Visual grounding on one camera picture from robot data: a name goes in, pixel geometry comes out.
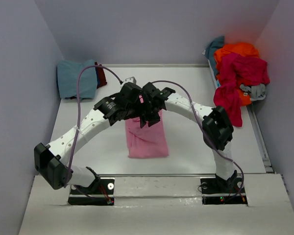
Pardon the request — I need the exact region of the pink t shirt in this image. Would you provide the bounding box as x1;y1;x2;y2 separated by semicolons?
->
125;117;169;159

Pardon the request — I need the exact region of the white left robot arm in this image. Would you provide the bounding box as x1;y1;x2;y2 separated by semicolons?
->
34;77;143;193

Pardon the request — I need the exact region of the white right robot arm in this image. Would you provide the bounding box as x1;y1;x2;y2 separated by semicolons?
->
140;82;237;192

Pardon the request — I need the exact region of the folded dark red t shirt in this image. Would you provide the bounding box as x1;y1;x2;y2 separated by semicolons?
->
95;62;107;88

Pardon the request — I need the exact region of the folded light blue t shirt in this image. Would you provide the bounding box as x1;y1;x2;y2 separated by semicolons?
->
57;59;98;99

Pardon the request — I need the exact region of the clear plastic bin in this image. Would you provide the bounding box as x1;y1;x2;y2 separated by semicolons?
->
202;49;220;88

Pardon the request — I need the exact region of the teal t shirt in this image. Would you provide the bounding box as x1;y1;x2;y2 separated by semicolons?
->
205;35;225;67

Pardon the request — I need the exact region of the magenta t shirt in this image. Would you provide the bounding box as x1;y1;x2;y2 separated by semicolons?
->
214;53;270;127

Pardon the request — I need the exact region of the grey t shirt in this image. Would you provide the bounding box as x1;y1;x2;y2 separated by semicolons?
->
240;83;267;102

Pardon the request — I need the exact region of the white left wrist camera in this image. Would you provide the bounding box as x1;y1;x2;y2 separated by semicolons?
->
124;76;137;84

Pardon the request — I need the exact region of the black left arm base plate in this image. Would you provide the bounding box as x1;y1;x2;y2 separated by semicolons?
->
68;177;115;206

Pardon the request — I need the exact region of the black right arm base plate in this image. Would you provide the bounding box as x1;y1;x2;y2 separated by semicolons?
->
197;177;248;205

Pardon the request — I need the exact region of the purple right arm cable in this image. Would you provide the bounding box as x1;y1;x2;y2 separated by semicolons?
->
151;80;245;204

